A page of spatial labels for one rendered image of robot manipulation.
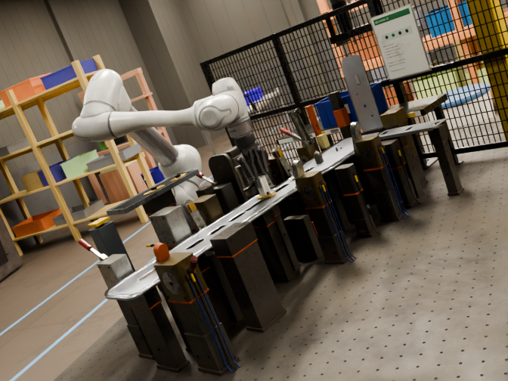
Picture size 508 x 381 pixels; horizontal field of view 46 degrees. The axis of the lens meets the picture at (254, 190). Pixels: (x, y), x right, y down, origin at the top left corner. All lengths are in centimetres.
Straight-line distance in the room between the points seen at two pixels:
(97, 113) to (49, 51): 866
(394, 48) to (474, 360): 176
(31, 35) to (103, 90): 847
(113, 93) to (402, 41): 132
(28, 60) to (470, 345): 963
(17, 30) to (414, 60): 852
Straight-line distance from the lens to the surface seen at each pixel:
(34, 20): 1107
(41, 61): 1081
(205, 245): 195
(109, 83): 247
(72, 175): 811
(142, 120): 228
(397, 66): 294
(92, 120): 237
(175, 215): 212
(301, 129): 263
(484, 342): 156
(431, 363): 153
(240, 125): 215
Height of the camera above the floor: 153
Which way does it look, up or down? 13 degrees down
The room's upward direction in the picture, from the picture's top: 21 degrees counter-clockwise
